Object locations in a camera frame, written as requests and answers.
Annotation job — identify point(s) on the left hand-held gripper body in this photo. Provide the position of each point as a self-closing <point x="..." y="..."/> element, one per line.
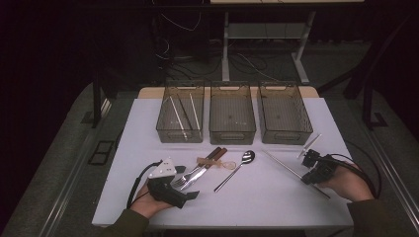
<point x="164" y="192"/>

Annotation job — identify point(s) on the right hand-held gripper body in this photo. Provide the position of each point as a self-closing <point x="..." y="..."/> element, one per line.
<point x="324" y="171"/>

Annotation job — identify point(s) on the smoky clear plastic bin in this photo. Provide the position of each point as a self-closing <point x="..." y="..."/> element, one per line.
<point x="230" y="112"/>
<point x="283" y="112"/>
<point x="164" y="128"/>

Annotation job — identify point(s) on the metal spoon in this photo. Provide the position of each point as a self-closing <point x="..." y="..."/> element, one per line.
<point x="247" y="157"/>

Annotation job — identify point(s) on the person's left hand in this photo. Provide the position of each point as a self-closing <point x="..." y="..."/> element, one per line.
<point x="148" y="204"/>

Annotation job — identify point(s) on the person's right hand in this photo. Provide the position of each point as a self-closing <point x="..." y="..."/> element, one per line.
<point x="349" y="182"/>

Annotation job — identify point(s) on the black metal stand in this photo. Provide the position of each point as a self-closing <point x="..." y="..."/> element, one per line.
<point x="96" y="108"/>
<point x="366" y="105"/>

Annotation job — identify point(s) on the tan wooden board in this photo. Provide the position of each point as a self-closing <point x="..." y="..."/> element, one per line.
<point x="148" y="93"/>

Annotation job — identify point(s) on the aluminium rail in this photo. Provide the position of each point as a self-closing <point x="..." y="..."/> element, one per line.
<point x="392" y="171"/>
<point x="66" y="184"/>

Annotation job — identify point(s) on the black floor frame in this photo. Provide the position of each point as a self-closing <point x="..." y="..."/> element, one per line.
<point x="100" y="153"/>

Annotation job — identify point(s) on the white desk frame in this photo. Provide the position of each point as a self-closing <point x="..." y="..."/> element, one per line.
<point x="225" y="59"/>

